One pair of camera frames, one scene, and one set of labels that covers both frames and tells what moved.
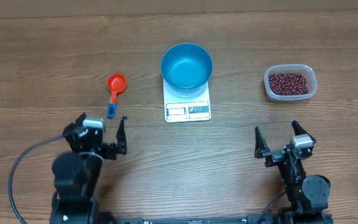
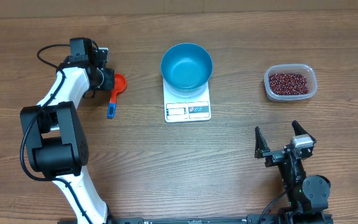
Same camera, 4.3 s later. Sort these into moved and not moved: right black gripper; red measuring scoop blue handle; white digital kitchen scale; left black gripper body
Moved: left black gripper body
Not moved: white digital kitchen scale; red measuring scoop blue handle; right black gripper
